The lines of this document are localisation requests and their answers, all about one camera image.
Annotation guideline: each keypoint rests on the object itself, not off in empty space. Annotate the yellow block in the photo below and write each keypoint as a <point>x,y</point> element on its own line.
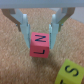
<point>70,73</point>

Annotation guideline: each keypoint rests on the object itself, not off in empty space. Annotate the pink block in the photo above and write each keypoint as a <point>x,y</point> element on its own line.
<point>40,45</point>

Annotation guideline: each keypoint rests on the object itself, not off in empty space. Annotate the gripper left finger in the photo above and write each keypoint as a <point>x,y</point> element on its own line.
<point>22,23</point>

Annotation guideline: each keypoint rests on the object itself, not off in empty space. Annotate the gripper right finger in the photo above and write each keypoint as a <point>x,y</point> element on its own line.
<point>56,23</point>

